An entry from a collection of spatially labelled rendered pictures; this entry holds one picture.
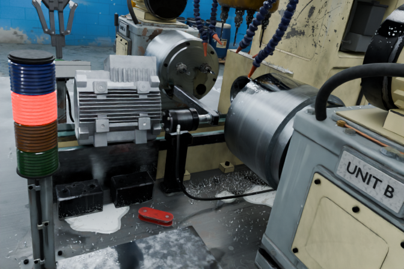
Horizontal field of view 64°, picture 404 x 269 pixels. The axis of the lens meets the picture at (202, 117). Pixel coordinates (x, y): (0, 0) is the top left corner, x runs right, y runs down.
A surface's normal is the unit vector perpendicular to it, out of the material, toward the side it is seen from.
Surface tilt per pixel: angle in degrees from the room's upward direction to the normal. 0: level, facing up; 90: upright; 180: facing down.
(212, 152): 90
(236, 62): 90
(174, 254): 0
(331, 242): 90
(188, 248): 0
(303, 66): 90
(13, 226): 0
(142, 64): 67
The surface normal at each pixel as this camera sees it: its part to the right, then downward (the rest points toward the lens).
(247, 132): -0.85, -0.02
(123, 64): 0.43, 0.00
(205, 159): 0.47, 0.40
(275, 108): -0.54, -0.58
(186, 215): 0.14, -0.92
